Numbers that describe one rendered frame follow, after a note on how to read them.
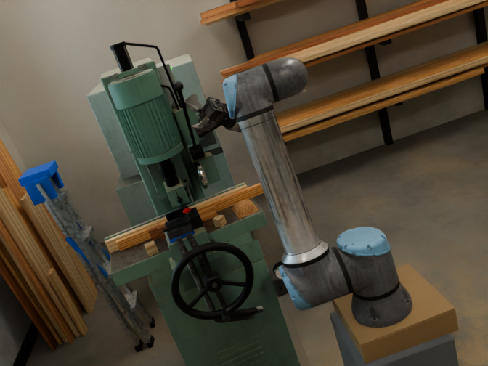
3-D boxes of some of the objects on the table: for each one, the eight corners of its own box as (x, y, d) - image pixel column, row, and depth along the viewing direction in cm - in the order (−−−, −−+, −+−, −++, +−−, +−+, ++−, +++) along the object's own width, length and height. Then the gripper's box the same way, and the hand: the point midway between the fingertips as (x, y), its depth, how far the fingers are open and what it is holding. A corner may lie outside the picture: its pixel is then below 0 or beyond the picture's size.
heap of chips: (239, 218, 179) (237, 212, 178) (231, 208, 190) (229, 201, 189) (259, 210, 180) (257, 204, 179) (250, 200, 191) (248, 193, 190)
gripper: (226, 91, 184) (183, 80, 171) (245, 126, 174) (201, 118, 161) (215, 107, 189) (172, 99, 176) (234, 143, 178) (189, 136, 165)
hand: (182, 113), depth 170 cm, fingers open, 14 cm apart
